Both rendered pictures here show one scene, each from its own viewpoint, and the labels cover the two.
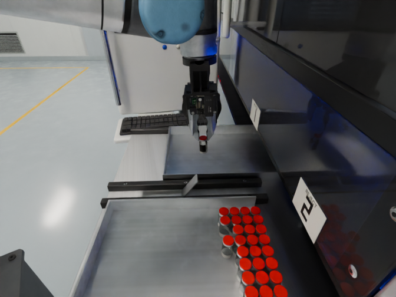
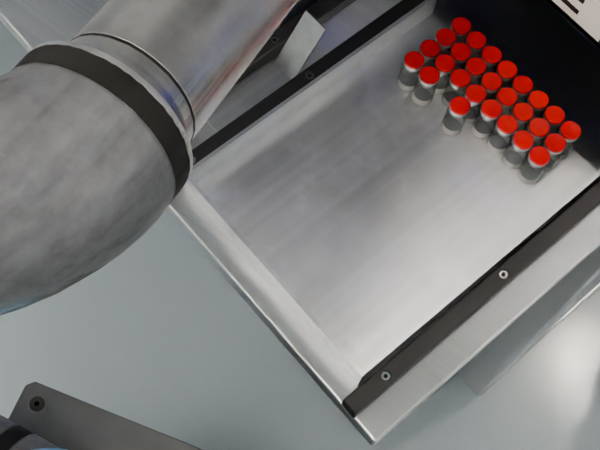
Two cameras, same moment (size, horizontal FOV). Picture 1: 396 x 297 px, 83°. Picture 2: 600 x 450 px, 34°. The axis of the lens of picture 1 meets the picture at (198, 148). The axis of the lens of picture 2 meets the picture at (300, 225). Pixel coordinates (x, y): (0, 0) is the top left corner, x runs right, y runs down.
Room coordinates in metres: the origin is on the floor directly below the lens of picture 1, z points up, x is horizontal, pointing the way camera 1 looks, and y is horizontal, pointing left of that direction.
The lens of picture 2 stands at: (-0.01, 0.41, 1.77)
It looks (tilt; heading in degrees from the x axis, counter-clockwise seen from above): 67 degrees down; 314
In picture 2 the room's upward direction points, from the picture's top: 8 degrees clockwise
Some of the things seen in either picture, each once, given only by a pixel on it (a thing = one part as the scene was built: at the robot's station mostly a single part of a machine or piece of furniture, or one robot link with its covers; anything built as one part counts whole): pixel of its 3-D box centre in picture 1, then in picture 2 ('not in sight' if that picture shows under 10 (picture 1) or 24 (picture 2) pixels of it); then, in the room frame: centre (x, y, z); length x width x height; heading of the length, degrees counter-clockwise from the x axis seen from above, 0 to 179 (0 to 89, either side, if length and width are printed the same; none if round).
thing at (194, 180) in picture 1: (169, 187); (262, 72); (0.40, 0.07, 0.91); 0.14 x 0.03 x 0.06; 93
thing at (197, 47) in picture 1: (200, 45); not in sight; (0.49, 0.00, 1.22); 0.08 x 0.08 x 0.05
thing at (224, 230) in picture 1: (224, 226); (425, 86); (0.29, -0.06, 0.90); 0.02 x 0.02 x 0.05
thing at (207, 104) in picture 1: (200, 85); not in sight; (0.48, -0.01, 1.14); 0.09 x 0.08 x 0.12; 0
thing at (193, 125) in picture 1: (193, 128); not in sight; (0.48, 0.01, 1.03); 0.06 x 0.03 x 0.09; 0
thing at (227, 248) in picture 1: (227, 246); (455, 116); (0.25, -0.06, 0.90); 0.02 x 0.02 x 0.05
